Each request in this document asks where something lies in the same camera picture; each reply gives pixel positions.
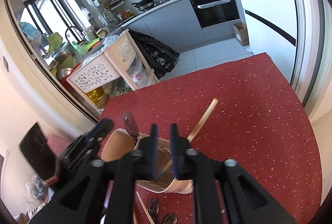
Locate dark handled metal spoon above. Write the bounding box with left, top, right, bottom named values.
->
left=123, top=111, right=140, bottom=144
left=148, top=198, right=159, bottom=224
left=161, top=213, right=177, bottom=224

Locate bamboo chopstick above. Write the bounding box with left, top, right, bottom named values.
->
left=136, top=192, right=155, bottom=224
left=157, top=98, right=218, bottom=180

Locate white utensil holder caddy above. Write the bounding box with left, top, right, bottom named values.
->
left=101, top=129, right=193, bottom=194

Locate white flower pattern storage cart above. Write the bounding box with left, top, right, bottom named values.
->
left=66, top=29, right=159, bottom=116

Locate black plastic bag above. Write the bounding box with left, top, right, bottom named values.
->
left=129, top=29, right=179, bottom=79

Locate black wok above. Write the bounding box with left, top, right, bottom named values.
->
left=132, top=0, right=155, bottom=12

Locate cardboard box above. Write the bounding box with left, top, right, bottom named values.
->
left=232, top=22, right=249, bottom=46

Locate black built-in oven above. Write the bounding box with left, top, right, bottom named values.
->
left=190, top=0, right=240, bottom=28

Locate white refrigerator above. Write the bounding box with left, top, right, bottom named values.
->
left=241, top=0, right=297, bottom=81

